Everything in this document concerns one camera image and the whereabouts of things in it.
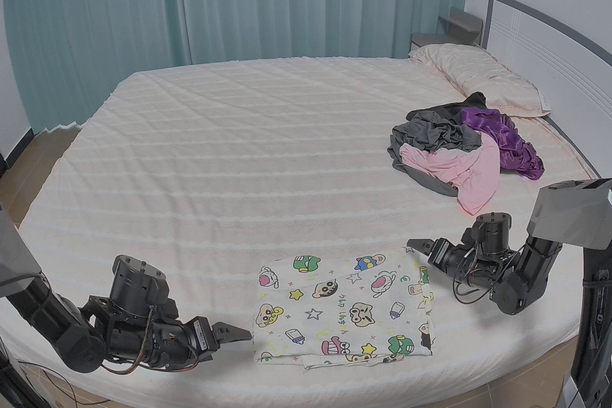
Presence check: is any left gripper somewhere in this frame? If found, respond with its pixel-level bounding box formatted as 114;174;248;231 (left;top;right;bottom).
155;317;253;369

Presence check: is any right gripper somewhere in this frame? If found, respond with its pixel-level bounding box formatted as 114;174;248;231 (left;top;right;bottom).
406;239;471;279

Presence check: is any white printed pyjama top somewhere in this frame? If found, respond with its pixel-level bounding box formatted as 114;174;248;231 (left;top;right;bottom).
252;248;437;370

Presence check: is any bed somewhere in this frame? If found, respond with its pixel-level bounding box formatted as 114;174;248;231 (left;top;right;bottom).
0;0;612;408

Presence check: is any pink garment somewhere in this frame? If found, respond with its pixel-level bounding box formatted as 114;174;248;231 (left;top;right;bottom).
399;136;500;215

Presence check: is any dark grey garment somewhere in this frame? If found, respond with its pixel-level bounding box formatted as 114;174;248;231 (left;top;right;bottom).
387;107;483;196

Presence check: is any purple garment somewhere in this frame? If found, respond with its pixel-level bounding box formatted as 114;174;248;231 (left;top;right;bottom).
460;107;545;181

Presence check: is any black garment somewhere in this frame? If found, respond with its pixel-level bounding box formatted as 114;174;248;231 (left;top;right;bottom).
406;91;487;122

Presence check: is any cream pillow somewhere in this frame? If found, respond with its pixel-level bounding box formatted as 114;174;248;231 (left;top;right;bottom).
409;44;552;117

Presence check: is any grey bedside table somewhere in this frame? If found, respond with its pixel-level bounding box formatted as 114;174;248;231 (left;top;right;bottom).
410;7;484;49

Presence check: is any black cable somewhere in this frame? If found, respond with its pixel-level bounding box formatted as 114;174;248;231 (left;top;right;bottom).
453;270;495;304

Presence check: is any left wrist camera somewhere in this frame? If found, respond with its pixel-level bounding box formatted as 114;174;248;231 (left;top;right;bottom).
155;296;180;321

